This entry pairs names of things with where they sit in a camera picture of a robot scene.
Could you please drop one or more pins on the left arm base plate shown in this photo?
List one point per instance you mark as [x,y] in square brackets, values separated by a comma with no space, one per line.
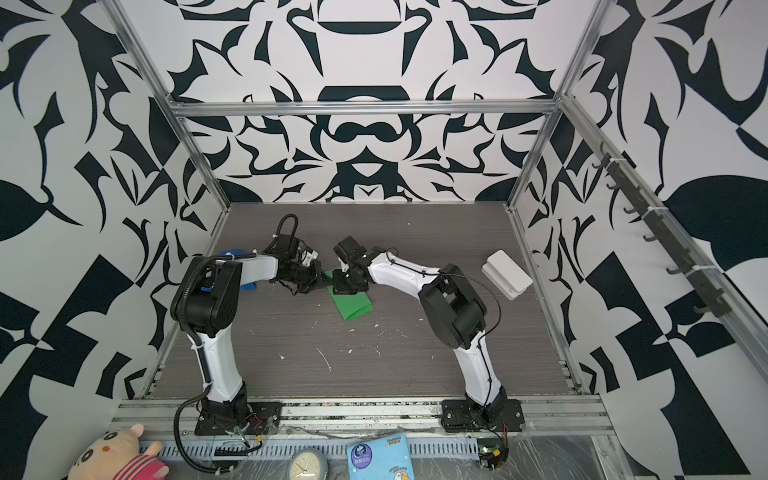
[254,418]

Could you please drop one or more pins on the green square paper sheet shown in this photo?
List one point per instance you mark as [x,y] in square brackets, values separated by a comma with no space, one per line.
[351,307]

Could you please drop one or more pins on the plush toy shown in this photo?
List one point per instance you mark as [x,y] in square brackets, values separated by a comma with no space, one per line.
[116,455]

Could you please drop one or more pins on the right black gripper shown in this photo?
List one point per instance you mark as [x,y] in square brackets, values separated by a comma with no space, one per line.
[339,287]

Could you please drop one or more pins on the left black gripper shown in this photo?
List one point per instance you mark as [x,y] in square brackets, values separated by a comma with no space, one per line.
[318,279]

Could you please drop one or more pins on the white cable duct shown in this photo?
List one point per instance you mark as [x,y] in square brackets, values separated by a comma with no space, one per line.
[285,448]

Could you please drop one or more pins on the black hook rail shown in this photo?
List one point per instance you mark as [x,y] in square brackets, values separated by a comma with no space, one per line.
[665,230]

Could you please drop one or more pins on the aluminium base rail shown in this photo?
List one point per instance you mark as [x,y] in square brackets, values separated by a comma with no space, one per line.
[346,417]

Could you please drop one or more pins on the blue booklet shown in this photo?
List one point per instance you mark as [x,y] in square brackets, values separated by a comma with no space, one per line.
[384,458]

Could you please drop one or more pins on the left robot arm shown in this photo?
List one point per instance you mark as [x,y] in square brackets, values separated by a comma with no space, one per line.
[206,303]

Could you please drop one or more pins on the small electronics board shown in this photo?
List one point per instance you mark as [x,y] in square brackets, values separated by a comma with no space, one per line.
[492,453]

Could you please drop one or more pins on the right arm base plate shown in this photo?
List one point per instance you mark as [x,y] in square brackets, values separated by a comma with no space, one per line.
[464,415]

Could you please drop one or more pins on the round clock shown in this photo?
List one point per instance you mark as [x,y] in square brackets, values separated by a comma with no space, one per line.
[308,464]

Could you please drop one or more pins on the white box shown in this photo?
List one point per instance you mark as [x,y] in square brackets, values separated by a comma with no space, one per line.
[511,279]

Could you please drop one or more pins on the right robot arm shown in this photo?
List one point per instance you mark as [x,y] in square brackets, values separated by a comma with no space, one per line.
[453,309]

